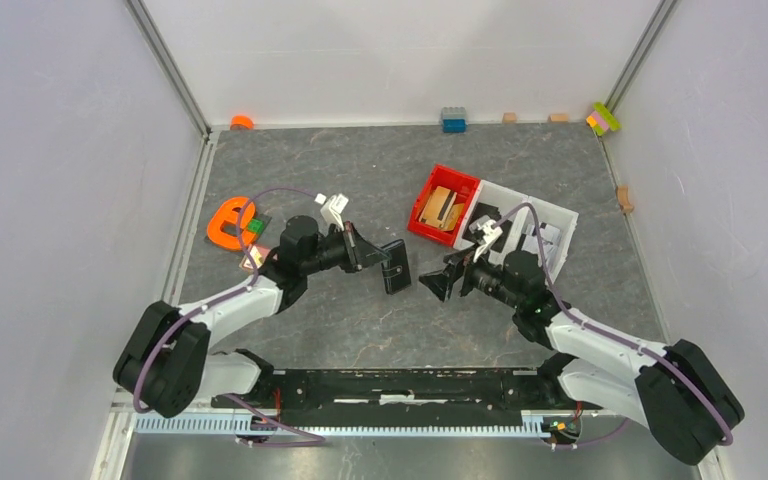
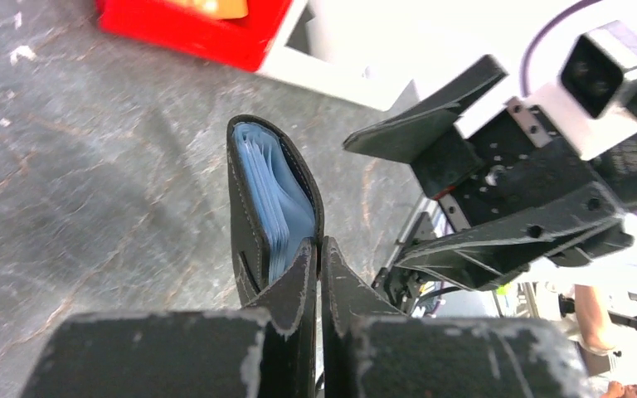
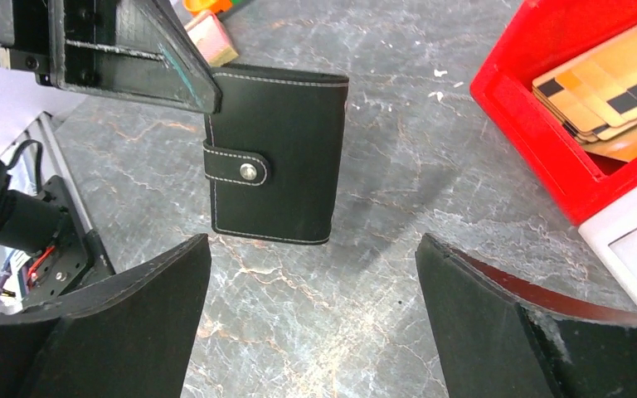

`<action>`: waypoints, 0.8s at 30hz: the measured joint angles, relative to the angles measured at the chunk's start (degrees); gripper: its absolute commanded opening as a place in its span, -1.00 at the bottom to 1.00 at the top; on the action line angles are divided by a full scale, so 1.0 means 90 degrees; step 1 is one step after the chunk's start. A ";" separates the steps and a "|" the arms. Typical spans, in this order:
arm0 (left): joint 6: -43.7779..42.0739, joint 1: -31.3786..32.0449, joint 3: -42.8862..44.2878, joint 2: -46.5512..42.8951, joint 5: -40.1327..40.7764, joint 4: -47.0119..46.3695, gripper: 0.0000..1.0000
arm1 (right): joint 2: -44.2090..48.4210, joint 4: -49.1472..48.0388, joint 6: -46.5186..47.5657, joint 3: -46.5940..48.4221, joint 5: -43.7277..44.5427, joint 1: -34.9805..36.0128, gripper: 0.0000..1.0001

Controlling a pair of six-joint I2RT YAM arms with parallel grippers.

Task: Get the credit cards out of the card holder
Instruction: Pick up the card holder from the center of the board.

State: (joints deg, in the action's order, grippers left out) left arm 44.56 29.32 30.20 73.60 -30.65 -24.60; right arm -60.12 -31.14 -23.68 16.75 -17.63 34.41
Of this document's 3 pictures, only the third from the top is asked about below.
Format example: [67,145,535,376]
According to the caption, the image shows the red plastic bin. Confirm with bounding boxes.
[469,0,637,226]

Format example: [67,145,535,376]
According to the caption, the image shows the pink wooden block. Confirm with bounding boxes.
[184,11,239,67]

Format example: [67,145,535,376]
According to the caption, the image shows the orange letter toy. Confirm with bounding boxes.
[182,0,234,17]

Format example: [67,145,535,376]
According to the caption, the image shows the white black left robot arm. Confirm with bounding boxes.
[0,1,221,252]

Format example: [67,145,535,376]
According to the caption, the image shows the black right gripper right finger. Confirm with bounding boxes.
[416,234,637,397]

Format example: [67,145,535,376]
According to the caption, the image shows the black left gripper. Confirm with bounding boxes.
[0,0,221,114]

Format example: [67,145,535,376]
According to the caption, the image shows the stack of gold credit cards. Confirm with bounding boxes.
[532,26,637,163]

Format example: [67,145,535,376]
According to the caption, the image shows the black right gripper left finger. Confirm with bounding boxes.
[0,234,212,397]

